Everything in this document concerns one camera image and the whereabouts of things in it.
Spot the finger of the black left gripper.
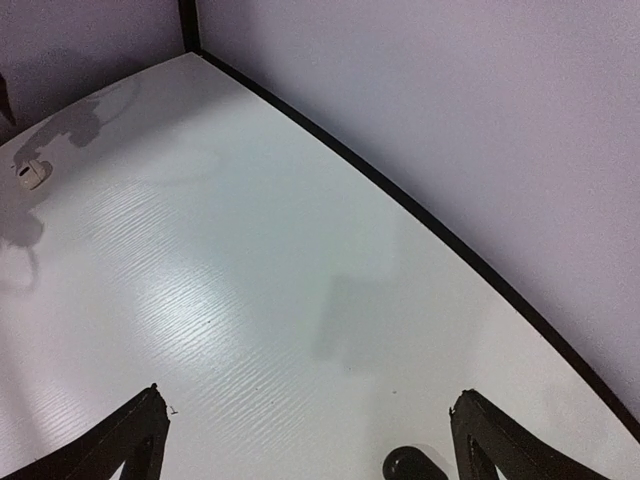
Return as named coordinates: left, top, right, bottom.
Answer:
left=0, top=75, right=15, bottom=125

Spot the black left frame post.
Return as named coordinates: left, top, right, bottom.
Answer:
left=177, top=0, right=201, bottom=54

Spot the black earbud charging case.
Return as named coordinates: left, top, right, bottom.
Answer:
left=382, top=446, right=448, bottom=480

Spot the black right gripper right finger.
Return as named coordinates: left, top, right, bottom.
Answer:
left=449, top=390, right=600, bottom=480

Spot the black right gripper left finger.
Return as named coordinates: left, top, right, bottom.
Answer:
left=6, top=384, right=170, bottom=479

